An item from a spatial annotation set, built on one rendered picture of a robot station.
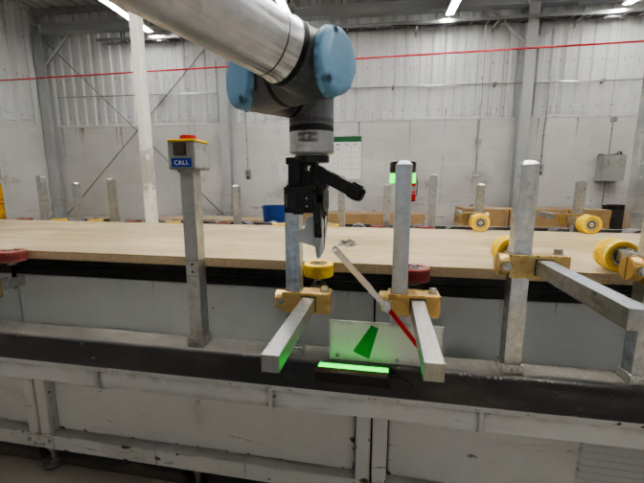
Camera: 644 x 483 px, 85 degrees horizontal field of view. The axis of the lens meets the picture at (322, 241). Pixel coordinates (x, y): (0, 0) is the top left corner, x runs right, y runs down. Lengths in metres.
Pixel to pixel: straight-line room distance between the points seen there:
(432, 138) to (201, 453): 7.33
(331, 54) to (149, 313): 1.05
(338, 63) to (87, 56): 10.12
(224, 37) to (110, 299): 1.10
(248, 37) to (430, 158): 7.60
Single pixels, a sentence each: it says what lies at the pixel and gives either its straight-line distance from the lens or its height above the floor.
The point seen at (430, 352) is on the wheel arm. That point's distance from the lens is 0.60.
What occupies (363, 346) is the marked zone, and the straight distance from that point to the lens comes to 0.87.
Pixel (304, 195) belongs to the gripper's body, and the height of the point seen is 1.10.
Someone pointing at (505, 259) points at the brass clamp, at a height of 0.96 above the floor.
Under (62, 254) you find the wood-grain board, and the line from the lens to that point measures 1.41.
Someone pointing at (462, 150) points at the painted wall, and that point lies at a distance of 8.15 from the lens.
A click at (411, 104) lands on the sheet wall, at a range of 8.09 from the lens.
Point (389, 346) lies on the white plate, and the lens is 0.87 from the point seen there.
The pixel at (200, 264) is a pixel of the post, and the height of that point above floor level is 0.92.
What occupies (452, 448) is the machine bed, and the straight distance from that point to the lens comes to 1.35.
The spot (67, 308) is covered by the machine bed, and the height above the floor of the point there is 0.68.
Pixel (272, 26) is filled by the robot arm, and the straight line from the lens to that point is 0.49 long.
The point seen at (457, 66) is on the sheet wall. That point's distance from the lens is 8.42.
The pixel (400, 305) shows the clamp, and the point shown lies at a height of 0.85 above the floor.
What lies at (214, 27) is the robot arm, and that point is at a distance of 0.46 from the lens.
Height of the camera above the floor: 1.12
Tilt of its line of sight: 9 degrees down
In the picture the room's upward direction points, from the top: straight up
